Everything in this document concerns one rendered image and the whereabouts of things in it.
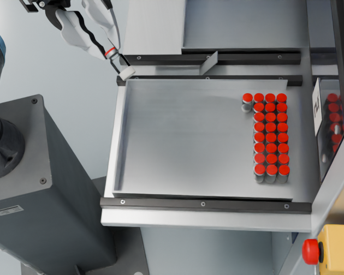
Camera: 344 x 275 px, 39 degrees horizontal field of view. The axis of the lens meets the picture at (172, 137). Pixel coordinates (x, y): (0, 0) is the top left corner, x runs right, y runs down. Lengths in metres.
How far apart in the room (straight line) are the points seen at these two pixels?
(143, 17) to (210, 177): 0.45
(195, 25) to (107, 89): 1.06
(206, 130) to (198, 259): 0.89
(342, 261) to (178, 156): 0.39
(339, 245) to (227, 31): 0.58
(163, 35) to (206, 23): 0.10
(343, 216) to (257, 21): 0.54
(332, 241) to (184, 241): 1.11
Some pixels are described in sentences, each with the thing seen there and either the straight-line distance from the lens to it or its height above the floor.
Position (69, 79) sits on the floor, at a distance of 2.26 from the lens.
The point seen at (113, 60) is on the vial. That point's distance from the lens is 0.69.
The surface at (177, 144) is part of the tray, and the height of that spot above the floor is 0.88.
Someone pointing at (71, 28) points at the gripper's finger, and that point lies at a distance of 0.71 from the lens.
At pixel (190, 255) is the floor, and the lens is 1.84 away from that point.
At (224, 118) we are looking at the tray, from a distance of 1.03.
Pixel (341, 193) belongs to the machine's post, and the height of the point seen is 1.11.
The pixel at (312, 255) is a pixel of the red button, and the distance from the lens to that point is 0.81.
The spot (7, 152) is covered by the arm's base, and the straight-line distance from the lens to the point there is 1.16.
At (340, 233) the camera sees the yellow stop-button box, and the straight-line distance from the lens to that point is 0.80.
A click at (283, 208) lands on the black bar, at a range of 0.94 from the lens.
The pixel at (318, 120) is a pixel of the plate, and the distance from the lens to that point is 0.88.
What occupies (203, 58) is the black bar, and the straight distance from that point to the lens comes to 1.10.
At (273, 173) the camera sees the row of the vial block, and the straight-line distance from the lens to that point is 0.93.
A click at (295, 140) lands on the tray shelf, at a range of 1.02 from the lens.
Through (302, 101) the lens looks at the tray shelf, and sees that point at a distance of 1.07.
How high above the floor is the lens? 1.78
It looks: 62 degrees down
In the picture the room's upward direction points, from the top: 12 degrees counter-clockwise
